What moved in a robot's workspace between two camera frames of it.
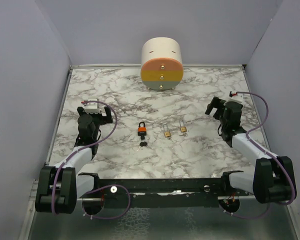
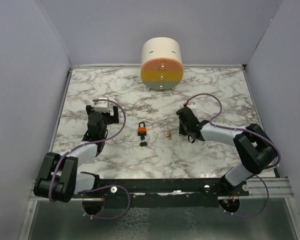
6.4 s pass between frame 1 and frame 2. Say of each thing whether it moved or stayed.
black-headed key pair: stayed
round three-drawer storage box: stayed
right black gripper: moved
